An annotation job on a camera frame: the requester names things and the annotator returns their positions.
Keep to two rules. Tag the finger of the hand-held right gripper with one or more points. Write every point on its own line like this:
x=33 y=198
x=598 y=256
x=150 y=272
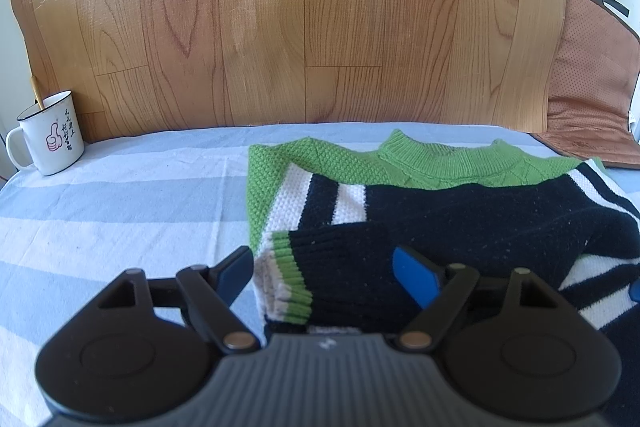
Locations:
x=636 y=292

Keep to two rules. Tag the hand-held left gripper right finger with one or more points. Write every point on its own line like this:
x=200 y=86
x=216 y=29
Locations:
x=415 y=279

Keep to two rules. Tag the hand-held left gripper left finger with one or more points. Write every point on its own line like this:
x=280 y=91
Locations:
x=231 y=274

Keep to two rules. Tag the green navy white knit sweater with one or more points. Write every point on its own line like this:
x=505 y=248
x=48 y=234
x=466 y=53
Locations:
x=475 y=217

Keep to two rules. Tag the blue white striped bed sheet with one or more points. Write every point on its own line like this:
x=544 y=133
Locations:
x=150 y=207

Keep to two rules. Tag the brown perforated seat cushion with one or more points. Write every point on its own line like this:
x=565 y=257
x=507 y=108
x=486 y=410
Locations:
x=595 y=72

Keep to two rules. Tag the white enamel mug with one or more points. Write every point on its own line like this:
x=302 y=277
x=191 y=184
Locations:
x=52 y=137

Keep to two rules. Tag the wooden chopstick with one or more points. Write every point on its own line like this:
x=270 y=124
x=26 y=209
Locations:
x=36 y=94

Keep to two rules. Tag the wood-pattern vinyl sheet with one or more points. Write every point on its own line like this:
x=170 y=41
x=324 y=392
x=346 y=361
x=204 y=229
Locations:
x=300 y=17

